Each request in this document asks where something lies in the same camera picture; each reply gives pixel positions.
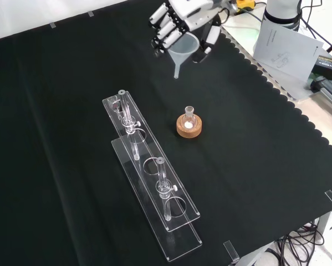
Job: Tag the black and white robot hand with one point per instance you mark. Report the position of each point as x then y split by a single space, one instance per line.
194 14

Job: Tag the black bench cloth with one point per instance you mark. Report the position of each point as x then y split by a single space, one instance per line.
57 138

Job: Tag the black power adapter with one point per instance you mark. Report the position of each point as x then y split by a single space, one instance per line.
330 65

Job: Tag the clear acrylic funnel stand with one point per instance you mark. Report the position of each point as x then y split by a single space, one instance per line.
154 177

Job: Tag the small round-bottom glass flask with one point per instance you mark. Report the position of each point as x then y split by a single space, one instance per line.
189 116

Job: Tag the white paper booklet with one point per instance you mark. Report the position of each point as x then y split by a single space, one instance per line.
287 52

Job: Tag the clear plastic funnel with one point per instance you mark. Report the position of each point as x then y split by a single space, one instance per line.
182 51

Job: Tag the yellow stop button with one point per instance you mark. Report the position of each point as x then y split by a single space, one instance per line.
244 4

